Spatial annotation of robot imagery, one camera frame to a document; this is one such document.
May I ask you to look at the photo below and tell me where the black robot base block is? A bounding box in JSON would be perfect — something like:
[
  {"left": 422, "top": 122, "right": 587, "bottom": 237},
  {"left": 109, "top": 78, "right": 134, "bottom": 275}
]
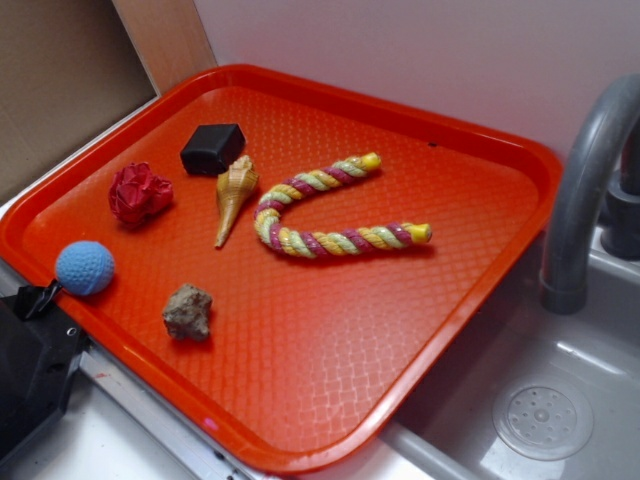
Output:
[{"left": 1, "top": 280, "right": 86, "bottom": 465}]

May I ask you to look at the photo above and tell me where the orange plastic tray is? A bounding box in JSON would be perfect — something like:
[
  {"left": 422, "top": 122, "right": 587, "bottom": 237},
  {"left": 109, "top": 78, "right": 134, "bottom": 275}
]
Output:
[{"left": 1, "top": 65, "right": 562, "bottom": 474}]

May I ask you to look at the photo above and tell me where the tan spiral seashell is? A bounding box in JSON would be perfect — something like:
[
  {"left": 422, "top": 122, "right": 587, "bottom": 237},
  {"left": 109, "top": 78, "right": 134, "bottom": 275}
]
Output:
[{"left": 215, "top": 155, "right": 260, "bottom": 248}]

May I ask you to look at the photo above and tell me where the black rectangular block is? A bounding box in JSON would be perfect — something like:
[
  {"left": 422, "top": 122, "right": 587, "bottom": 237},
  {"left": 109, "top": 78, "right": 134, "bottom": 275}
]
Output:
[{"left": 180, "top": 124, "right": 246, "bottom": 176}]

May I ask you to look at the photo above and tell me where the brown rough rock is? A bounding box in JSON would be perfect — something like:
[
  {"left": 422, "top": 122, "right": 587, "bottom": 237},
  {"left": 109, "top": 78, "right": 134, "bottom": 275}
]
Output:
[{"left": 162, "top": 283, "right": 213, "bottom": 342}]

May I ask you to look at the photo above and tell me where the crumpled red paper ball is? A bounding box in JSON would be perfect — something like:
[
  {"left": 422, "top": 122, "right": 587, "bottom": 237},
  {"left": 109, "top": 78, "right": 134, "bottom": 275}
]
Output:
[{"left": 108, "top": 162, "right": 174, "bottom": 226}]

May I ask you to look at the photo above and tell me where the blue dimpled ball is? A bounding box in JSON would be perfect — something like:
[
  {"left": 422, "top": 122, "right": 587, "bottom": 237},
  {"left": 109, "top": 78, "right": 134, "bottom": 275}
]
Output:
[{"left": 55, "top": 241, "right": 115, "bottom": 296}]

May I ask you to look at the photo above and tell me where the grey toy sink basin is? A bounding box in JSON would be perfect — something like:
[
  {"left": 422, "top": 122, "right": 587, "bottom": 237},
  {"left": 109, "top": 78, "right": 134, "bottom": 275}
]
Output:
[{"left": 383, "top": 219, "right": 640, "bottom": 480}]

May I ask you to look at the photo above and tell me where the grey curved faucet spout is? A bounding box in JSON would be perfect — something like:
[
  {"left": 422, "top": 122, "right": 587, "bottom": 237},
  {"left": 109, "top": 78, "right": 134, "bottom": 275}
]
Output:
[{"left": 540, "top": 73, "right": 639, "bottom": 314}]

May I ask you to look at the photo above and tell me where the brown cardboard panel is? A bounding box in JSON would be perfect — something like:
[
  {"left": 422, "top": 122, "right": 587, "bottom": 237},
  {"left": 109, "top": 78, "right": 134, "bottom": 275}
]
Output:
[{"left": 1, "top": 1, "right": 155, "bottom": 201}]

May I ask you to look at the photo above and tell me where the multicolour twisted rope toy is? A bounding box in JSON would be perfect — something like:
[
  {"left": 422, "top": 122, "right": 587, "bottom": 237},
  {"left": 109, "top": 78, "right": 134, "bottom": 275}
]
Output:
[{"left": 254, "top": 153, "right": 432, "bottom": 259}]

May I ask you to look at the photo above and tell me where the dark grey faucet handle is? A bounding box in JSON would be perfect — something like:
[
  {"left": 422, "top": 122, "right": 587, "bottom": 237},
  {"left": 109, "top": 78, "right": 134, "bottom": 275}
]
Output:
[{"left": 601, "top": 121, "right": 639, "bottom": 260}]

